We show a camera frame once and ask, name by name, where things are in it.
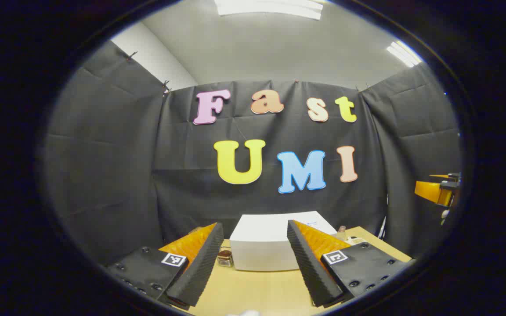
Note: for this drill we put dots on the long ceiling light panel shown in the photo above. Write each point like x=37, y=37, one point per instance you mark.
x=270, y=8

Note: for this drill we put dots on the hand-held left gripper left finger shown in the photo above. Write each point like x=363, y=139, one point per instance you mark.
x=200, y=272

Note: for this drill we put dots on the small glass jar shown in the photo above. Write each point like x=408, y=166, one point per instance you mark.
x=225, y=259

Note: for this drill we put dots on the small ceiling light panel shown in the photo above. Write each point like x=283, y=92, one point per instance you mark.
x=404, y=53

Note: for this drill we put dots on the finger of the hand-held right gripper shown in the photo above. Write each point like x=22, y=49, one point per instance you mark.
x=431, y=191
x=444, y=176

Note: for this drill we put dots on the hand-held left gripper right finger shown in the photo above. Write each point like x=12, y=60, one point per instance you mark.
x=308, y=267

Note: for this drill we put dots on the white microwave oven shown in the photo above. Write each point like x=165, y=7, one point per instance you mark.
x=262, y=245

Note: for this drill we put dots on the clear plastic water bottle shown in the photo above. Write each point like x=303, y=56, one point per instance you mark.
x=341, y=232

